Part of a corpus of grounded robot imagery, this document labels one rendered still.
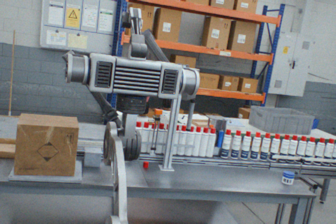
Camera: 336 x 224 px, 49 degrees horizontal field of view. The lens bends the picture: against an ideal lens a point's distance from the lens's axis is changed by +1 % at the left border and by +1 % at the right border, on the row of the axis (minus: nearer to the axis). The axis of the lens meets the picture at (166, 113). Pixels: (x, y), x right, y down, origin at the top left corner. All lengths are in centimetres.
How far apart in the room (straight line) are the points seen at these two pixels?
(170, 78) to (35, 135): 77
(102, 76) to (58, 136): 54
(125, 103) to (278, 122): 280
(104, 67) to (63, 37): 494
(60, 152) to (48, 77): 472
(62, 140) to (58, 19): 463
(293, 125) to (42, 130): 302
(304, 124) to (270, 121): 45
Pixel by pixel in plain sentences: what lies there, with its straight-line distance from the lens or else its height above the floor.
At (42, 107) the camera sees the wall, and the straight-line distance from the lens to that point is 677.
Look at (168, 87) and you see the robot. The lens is 164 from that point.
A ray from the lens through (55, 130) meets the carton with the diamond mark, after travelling 198.
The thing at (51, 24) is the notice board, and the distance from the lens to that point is 649.
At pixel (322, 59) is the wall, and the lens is 856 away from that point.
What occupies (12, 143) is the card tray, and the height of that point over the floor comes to 84.
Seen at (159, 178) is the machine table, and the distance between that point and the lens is 221.
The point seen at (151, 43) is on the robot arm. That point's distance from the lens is 206.
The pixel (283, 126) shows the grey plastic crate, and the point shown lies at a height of 89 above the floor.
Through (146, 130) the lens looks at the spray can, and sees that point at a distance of 242.
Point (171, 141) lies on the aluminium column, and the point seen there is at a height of 101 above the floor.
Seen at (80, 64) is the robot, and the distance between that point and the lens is 158.
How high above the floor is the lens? 163
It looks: 11 degrees down
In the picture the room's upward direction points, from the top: 8 degrees clockwise
